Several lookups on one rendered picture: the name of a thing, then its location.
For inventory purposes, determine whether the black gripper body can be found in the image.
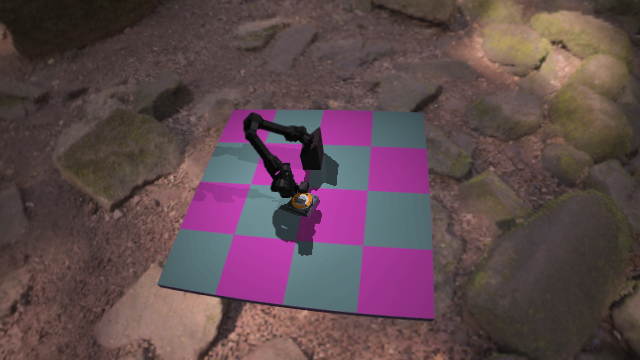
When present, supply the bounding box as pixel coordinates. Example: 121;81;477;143
270;178;309;194

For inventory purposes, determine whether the orange round plate with holes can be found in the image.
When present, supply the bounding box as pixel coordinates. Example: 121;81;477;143
291;193;312;209

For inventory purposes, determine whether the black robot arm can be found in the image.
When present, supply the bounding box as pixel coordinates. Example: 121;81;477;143
243;112;314;198

